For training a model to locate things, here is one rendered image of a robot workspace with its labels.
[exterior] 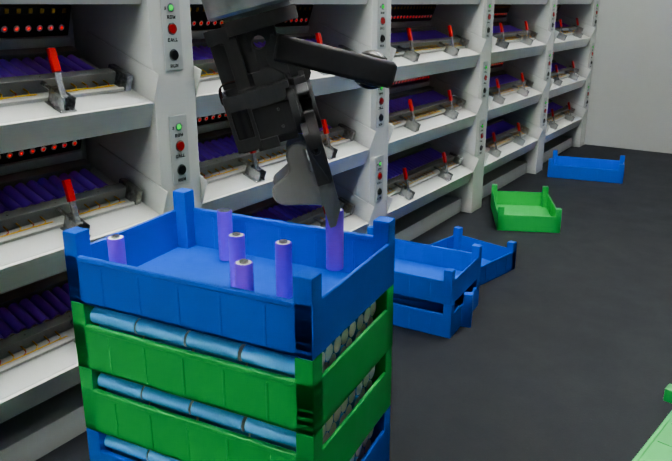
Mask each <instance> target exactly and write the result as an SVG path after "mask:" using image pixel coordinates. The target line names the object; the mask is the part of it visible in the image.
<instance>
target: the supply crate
mask: <svg viewBox="0 0 672 461"><path fill-rule="evenodd" d="M173 206H174V210H171V211H169V212H167V213H164V214H162V215H159V216H157V217H154V218H152V219H149V220H147V221H144V222H142V223H139V224H137V225H134V226H132V227H129V228H127V229H124V230H122V231H119V232H117V233H114V234H119V235H123V236H124V240H125V250H126V261H127V265H126V264H121V263H117V262H112V261H109V256H108V247H107V237H108V236H107V237H104V238H102V239H99V240H97V241H94V242H92V243H90V235H89V229H87V228H82V227H73V228H70V229H67V230H65V231H63V232H62V235H63V243H64V251H65V260H66V268H67V276H68V284H69V292H70V300H71V301H75V302H79V303H83V304H87V305H91V306H95V307H99V308H103V309H107V310H111V311H115V312H119V313H123V314H127V315H131V316H135V317H139V318H143V319H147V320H151V321H155V322H159V323H163V324H167V325H171V326H175V327H179V328H183V329H187V330H191V331H195V332H199V333H203V334H207V335H211V336H215V337H219V338H222V339H226V340H230V341H234V342H238V343H242V344H246V345H250V346H254V347H258V348H262V349H266V350H270V351H274V352H278V353H282V354H286V355H290V356H294V357H298V358H302V359H306V360H310V361H313V360H314V359H315V358H316V357H317V356H319V355H320V354H321V353H322V352H323V351H324V350H325V349H326V348H327V347H328V346H329V345H330V344H331V343H332V342H333V341H334V340H335V339H336V338H337V337H338V336H339V335H340V334H341V333H343V332H344V331H345V330H346V329H347V328H348V327H349V326H350V325H351V324H352V323H353V322H354V321H355V320H356V319H357V318H358V317H359V316H360V315H361V314H362V313H363V312H364V311H365V310H367V309H368V308H369V307H370V306H371V305H372V304H373V303H374V302H375V301H376V300H377V299H378V298H379V297H380V296H381V295H382V294H383V293H384V292H385V291H386V290H387V289H388V288H389V287H391V286H392V285H393V284H394V260H395V218H392V217H385V216H379V217H377V218H376V219H375V220H374V221H373V235H369V234H363V233H356V232H350V231H344V268H343V270H341V271H329V270H327V269H326V228H324V227H318V226H311V225H305V224H299V223H292V222H286V221H279V220H273V219H266V218H260V217H254V216H247V215H241V214H234V213H232V224H233V232H241V233H244V234H245V252H246V259H250V260H252V261H253V270H254V291H250V290H245V289H240V288H235V287H231V286H230V266H229V261H222V260H220V259H219V245H218V226H217V211H215V210H209V209H202V208H195V206H194V190H193V189H188V188H180V189H177V190H174V191H173ZM280 239H287V240H290V241H291V242H292V273H293V297H292V298H290V299H288V298H283V297H278V296H276V271H275V241H277V240H280Z"/></svg>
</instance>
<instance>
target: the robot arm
mask: <svg viewBox="0 0 672 461"><path fill-rule="evenodd" d="M201 1H202V4H203V7H204V10H205V13H206V17H207V20H209V21H211V22H213V21H217V20H221V19H224V23H223V24H221V28H218V29H214V30H211V31H207V32H204V33H203V34H204V37H205V41H206V44H207V47H208V48H209V47H210V49H211V52H212V55H213V58H214V62H215V65H216V68H217V71H218V74H219V78H220V81H221V84H222V85H221V86H220V88H219V90H218V93H219V98H220V101H221V104H222V105H223V106H224V108H225V112H226V115H227V120H228V121H229V124H230V127H231V131H232V134H233V138H234V141H235V144H236V146H237V149H238V153H239V154H241V153H244V154H245V153H248V152H252V151H255V150H258V149H259V151H260V152H261V151H265V150H268V149H272V148H275V147H279V146H281V143H280V142H283V141H286V140H287V142H286V150H287V151H286V159H287V164H286V165H285V166H284V167H283V168H281V169H280V170H279V171H278V172H277V173H276V174H275V175H274V177H273V182H274V187H273V189H272V194H273V198H274V200H275V201H276V202H277V203H278V204H280V205H284V206H292V205H321V206H324V209H325V213H326V216H327V219H328V223H329V226H330V228H332V227H335V226H336V224H337V220H338V217H339V213H340V209H341V207H340V203H339V199H338V195H337V192H336V188H335V185H334V181H333V177H332V174H331V170H330V166H329V163H328V159H327V156H326V152H325V148H324V145H323V141H322V137H321V132H320V128H321V127H323V126H322V122H321V119H320V115H319V111H318V108H317V104H316V100H315V97H314V93H313V90H312V89H313V88H312V84H311V81H310V76H311V71H310V70H314V71H318V72H322V73H326V74H331V75H335V76H339V77H343V78H347V79H351V80H355V81H354V82H356V83H357V84H358V85H359V86H360V87H362V88H365V89H369V90H372V89H377V88H380V87H385V88H390V87H391V86H392V85H393V83H394V79H395V75H396V71H397V65H396V63H395V62H393V61H389V60H387V59H388V58H386V56H385V55H384V54H382V53H381V52H379V51H376V50H366V51H364V52H361V54H360V53H356V52H352V51H348V50H344V49H340V48H336V47H332V46H328V45H324V44H320V43H315V42H311V41H307V40H303V39H299V38H295V37H291V36H287V35H283V34H280V33H277V31H276V28H275V24H279V23H282V22H286V21H289V20H292V19H295V18H298V13H297V9H296V6H295V4H290V1H289V0H201ZM257 35H260V36H262V37H264V39H265V41H266V44H265V46H264V47H261V48H259V47H256V46H255V45H254V42H253V39H254V37H255V36H257ZM222 87H223V90H224V91H223V92H222V91H221V88H222ZM222 94H223V95H222ZM315 115H316V116H315ZM299 133H302V134H299ZM303 141H305V143H304V142H303ZM305 149H306V150H307V152H308V156H309V159H310V160H308V157H307V154H306V150H305Z"/></svg>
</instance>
